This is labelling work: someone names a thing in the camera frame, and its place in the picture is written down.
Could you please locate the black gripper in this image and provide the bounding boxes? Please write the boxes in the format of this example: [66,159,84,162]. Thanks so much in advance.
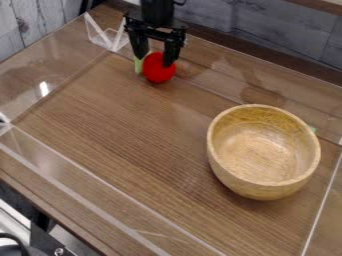
[124,13,187,67]

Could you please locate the red felt fruit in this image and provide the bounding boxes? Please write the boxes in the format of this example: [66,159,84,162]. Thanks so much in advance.
[133,52,176,84]

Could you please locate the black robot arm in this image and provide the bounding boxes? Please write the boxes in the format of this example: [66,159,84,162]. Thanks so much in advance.
[124,0,187,67]

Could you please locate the clear acrylic tray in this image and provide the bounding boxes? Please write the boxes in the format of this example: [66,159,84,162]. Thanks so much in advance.
[0,20,342,256]

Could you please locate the light wooden bowl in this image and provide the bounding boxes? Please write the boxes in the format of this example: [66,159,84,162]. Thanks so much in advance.
[207,104,321,201]

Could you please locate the black metal clamp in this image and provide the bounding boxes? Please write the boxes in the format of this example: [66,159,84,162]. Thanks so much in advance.
[0,212,77,256]

